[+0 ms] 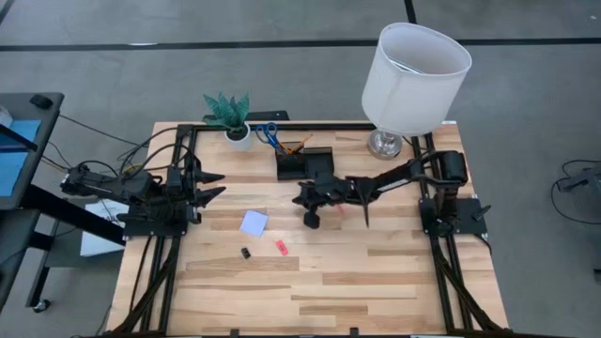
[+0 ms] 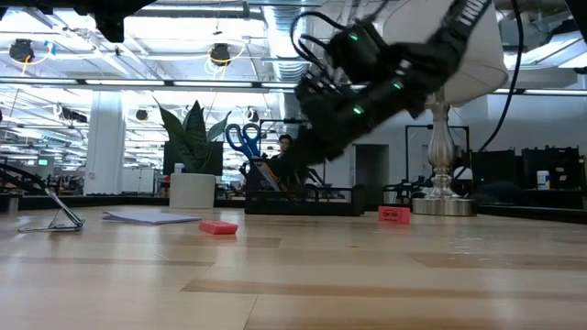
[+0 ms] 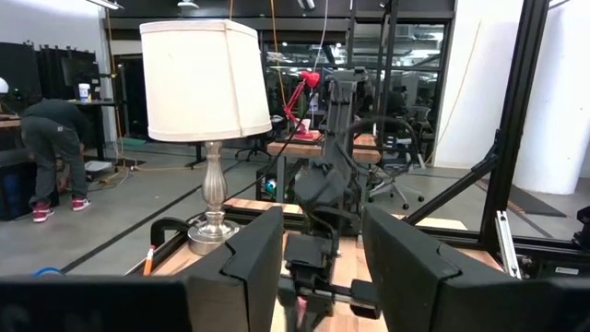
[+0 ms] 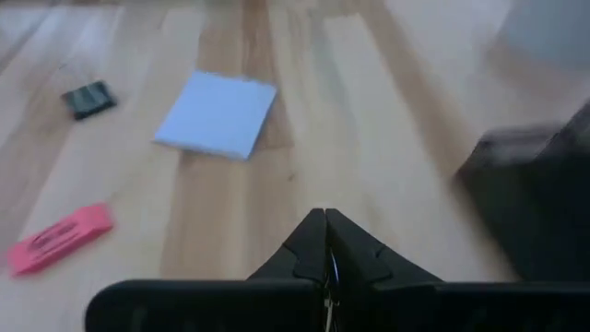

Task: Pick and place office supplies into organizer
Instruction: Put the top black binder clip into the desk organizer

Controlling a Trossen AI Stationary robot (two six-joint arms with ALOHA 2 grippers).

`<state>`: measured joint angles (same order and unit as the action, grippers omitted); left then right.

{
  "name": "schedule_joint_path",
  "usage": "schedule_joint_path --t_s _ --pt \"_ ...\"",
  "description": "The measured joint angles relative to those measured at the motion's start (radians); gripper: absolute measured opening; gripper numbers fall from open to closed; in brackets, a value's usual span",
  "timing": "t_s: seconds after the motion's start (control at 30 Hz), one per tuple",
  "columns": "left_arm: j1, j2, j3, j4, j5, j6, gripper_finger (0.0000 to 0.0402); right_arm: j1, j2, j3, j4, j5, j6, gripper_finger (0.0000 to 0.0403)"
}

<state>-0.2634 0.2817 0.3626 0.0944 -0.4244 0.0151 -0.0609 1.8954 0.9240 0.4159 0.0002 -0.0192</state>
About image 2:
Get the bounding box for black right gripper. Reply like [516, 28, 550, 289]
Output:
[270, 22, 414, 184]

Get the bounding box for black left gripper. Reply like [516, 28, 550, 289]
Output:
[94, 11, 126, 43]

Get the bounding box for black mesh desk organizer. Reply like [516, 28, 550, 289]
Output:
[244, 158, 367, 217]

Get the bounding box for blue handled scissors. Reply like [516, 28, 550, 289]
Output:
[224, 122, 282, 193]

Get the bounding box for red label box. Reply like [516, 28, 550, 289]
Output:
[378, 205, 412, 226]

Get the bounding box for pink eraser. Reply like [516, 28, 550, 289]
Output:
[198, 220, 239, 237]

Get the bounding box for pale sticky note pad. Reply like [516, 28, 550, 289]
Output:
[101, 210, 202, 226]

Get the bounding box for metal phone stand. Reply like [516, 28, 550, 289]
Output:
[17, 187, 87, 234]

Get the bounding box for person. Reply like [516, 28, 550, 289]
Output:
[274, 133, 294, 160]

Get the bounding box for black background monitor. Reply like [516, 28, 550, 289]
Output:
[162, 140, 225, 177]

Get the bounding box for black ceiling device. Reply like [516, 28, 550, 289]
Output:
[210, 42, 232, 65]
[9, 38, 36, 64]

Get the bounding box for green plant in white pot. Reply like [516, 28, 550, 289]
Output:
[153, 96, 233, 211]

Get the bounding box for white square pillar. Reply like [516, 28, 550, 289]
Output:
[83, 98, 126, 196]

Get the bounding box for white shade silver table lamp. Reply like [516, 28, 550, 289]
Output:
[381, 0, 509, 217]

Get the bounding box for silver spiral ventilation duct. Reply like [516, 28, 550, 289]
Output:
[261, 0, 317, 143]

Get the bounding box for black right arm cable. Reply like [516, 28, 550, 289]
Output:
[476, 0, 525, 155]

